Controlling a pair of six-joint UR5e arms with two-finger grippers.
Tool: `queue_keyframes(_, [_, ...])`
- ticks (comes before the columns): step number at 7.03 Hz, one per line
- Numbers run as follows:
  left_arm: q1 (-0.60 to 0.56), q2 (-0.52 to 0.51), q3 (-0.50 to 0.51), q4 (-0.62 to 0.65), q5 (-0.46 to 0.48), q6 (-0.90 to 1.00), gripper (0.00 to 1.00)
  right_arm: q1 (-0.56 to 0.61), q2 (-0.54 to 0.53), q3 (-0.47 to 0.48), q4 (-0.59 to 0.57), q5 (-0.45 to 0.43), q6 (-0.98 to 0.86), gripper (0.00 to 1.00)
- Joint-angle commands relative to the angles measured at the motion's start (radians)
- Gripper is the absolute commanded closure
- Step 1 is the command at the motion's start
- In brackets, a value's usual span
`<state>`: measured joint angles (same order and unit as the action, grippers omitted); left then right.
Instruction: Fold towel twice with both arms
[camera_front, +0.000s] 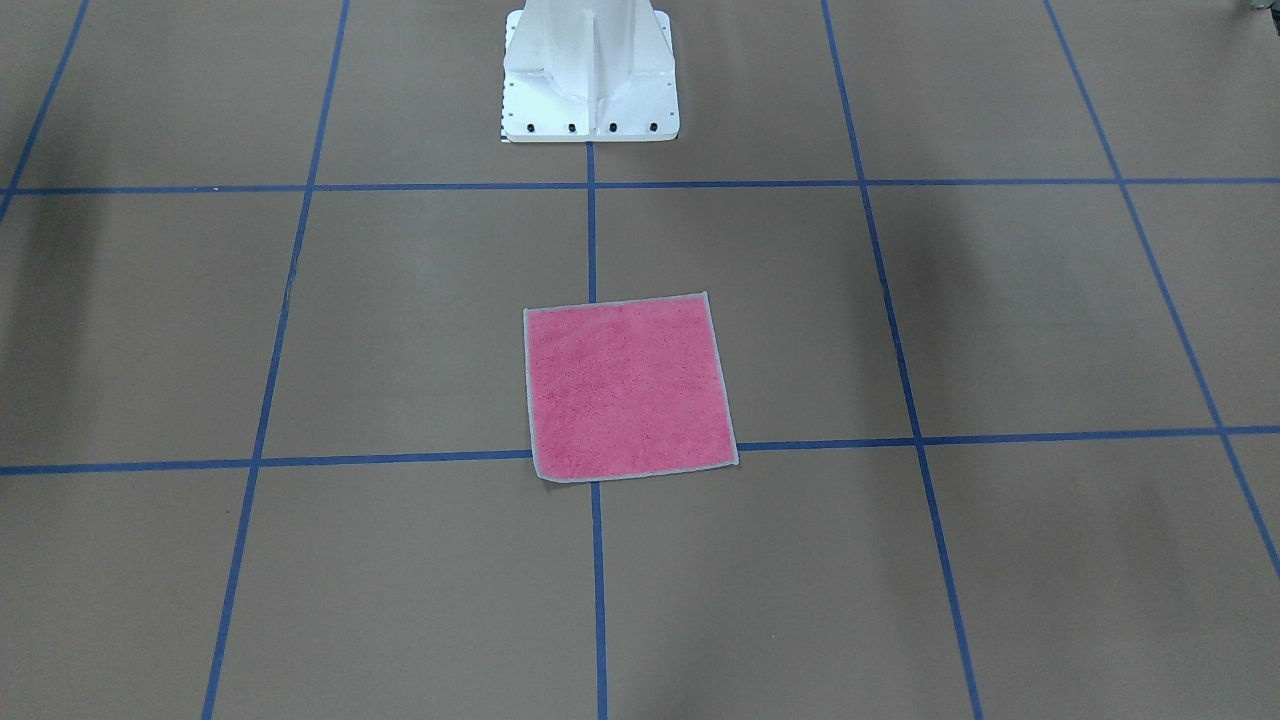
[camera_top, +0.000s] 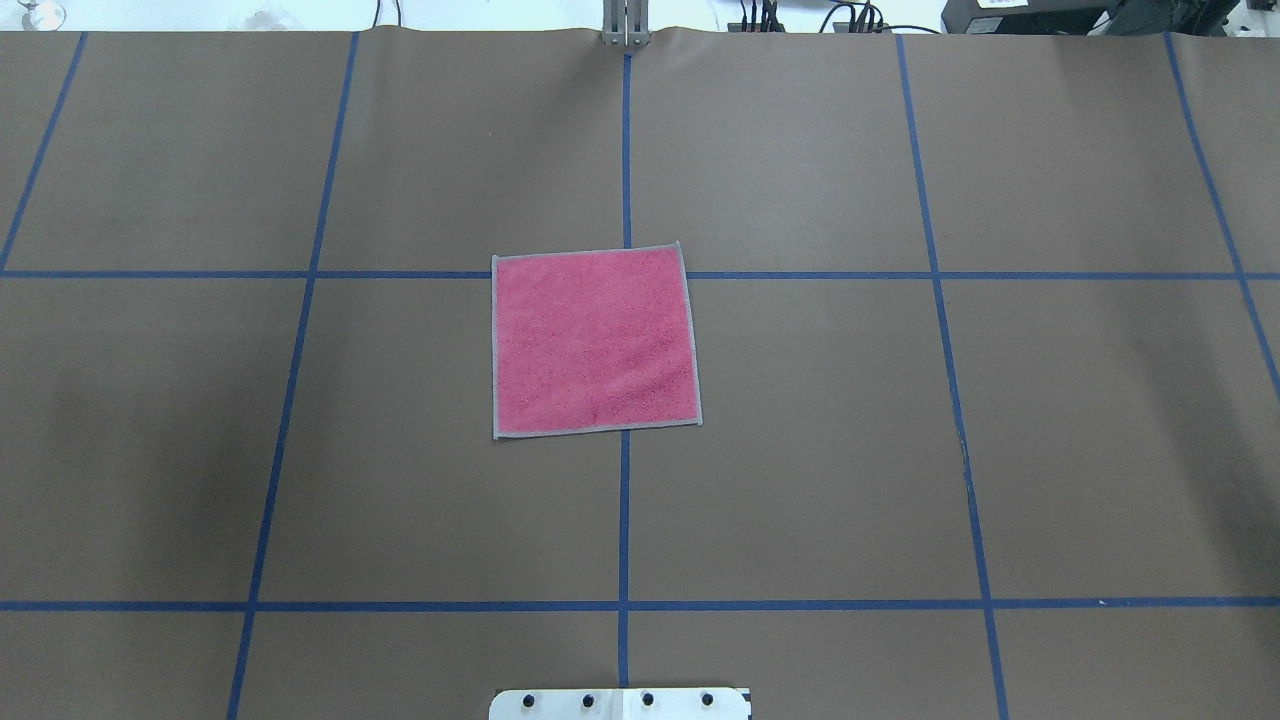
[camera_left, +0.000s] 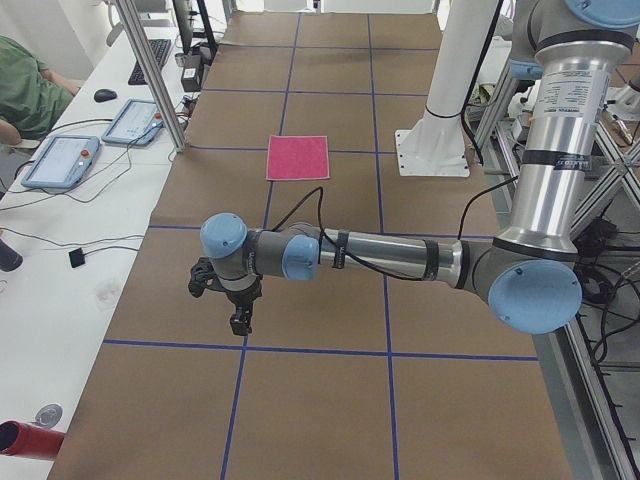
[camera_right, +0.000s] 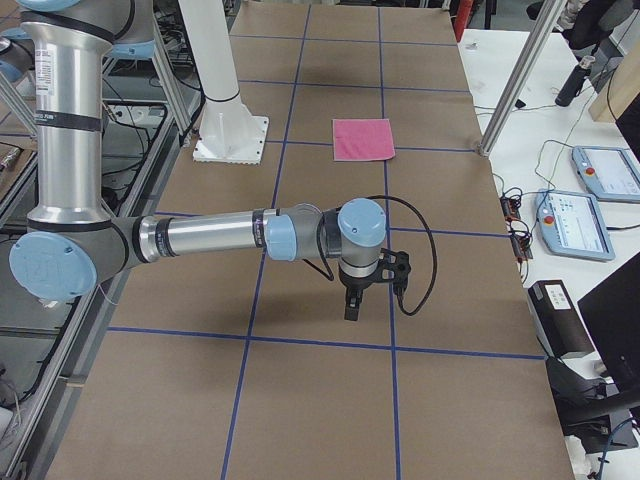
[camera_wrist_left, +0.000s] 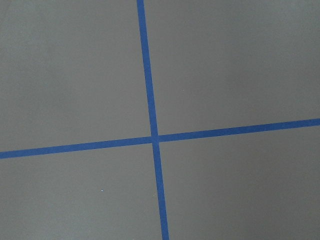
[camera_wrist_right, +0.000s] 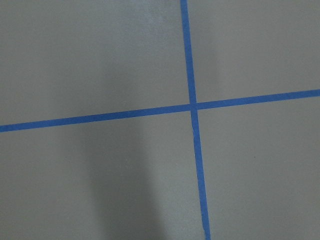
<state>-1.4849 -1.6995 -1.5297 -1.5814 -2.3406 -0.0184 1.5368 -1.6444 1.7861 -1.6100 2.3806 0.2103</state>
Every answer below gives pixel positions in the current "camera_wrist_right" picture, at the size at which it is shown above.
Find brown paper table cover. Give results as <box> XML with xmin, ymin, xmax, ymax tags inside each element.
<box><xmin>0</xmin><ymin>0</ymin><xmax>320</xmax><ymax>240</ymax></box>

